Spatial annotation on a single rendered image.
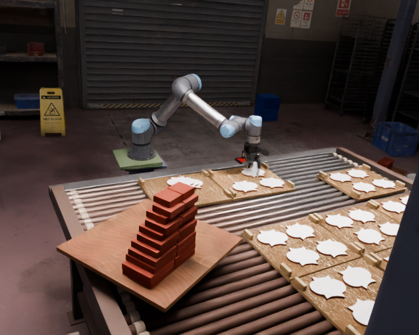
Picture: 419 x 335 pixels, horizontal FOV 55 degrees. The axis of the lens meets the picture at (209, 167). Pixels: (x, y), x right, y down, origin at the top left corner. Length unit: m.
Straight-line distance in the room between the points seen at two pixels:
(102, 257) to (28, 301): 1.52
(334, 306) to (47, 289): 2.02
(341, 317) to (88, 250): 0.92
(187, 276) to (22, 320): 1.62
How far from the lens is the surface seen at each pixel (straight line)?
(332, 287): 1.68
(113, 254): 1.53
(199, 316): 1.47
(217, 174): 2.43
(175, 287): 1.39
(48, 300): 2.97
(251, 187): 2.30
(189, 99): 2.34
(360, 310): 1.62
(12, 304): 3.00
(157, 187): 2.22
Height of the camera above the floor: 1.94
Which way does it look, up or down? 23 degrees down
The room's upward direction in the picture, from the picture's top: 6 degrees clockwise
